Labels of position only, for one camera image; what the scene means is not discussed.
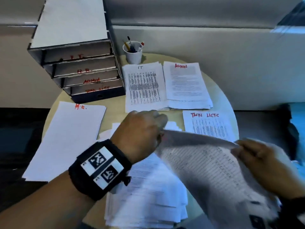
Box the blue plastic bag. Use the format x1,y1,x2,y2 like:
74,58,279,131
289,102,305,165

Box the cardboard document tray organizer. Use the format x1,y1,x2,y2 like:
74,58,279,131
27,0,112,64

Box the unsorted pile of papers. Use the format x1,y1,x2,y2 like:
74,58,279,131
99,121,189,229

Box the round wooden table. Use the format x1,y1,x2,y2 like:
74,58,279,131
42,53,240,229

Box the Admin paper stack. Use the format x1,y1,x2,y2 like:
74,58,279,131
163,61,213,110

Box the H.R. paper stack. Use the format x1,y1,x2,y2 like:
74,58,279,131
22,101,107,183

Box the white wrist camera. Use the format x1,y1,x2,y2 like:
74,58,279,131
249,212,267,229

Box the Task Lists paper stack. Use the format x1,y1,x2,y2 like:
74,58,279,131
182,110,236,143

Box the stack of papers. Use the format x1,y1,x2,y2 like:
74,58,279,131
156,130,279,229

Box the thin white letter sheet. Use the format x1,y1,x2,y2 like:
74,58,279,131
23,102,106,182

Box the white pen cup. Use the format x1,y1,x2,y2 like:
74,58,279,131
122,41,143,65

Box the I.T. paper stack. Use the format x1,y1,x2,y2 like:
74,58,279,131
122,61,170,113

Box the dark window blind cords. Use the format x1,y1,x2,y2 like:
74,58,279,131
270,0,305,34

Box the paper sheet marked IT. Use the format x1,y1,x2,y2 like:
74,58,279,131
123,62,167,111

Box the paper sheet marked ADMIN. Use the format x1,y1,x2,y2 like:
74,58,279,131
163,62,208,102

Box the person's right hand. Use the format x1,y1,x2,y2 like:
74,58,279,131
231,138,305,199

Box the person's left hand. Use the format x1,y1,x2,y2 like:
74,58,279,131
111,109,168,165

